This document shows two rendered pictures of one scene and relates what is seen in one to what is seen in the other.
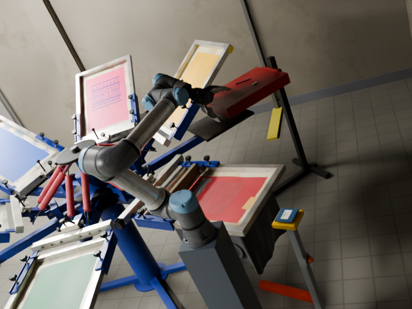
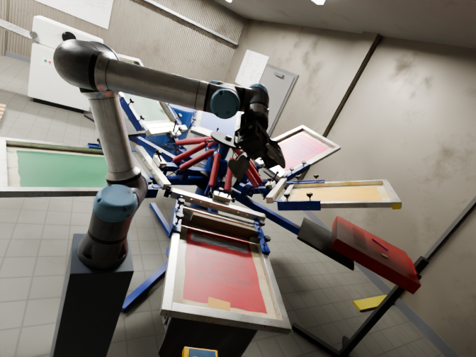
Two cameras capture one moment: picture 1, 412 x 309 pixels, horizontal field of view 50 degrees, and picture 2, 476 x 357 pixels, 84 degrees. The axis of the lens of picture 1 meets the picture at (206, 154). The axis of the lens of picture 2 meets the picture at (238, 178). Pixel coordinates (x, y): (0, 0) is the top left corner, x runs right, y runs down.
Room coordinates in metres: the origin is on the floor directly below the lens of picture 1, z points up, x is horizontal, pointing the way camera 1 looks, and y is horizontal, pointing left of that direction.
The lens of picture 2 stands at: (1.19, -0.44, 1.91)
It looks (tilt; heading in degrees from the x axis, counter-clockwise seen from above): 22 degrees down; 30
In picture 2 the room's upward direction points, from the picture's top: 24 degrees clockwise
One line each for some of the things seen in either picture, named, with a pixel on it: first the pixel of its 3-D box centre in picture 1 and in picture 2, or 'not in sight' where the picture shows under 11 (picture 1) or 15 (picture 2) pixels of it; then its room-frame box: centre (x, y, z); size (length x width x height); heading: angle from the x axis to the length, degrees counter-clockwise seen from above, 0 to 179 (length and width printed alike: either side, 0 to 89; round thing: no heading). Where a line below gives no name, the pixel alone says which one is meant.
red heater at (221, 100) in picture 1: (244, 91); (370, 250); (3.42, -0.51, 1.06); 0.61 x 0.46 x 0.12; 107
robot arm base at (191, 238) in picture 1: (196, 227); (105, 240); (1.62, 0.17, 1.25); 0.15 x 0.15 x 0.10
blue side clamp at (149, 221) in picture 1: (155, 221); (176, 218); (2.24, 0.44, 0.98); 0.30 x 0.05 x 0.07; 47
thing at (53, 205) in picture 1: (97, 186); (214, 172); (3.00, 0.85, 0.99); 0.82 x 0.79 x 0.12; 47
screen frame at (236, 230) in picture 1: (209, 194); (222, 256); (2.28, 0.08, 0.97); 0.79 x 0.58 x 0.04; 47
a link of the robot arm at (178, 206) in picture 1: (185, 207); (114, 210); (1.63, 0.18, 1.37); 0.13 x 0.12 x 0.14; 42
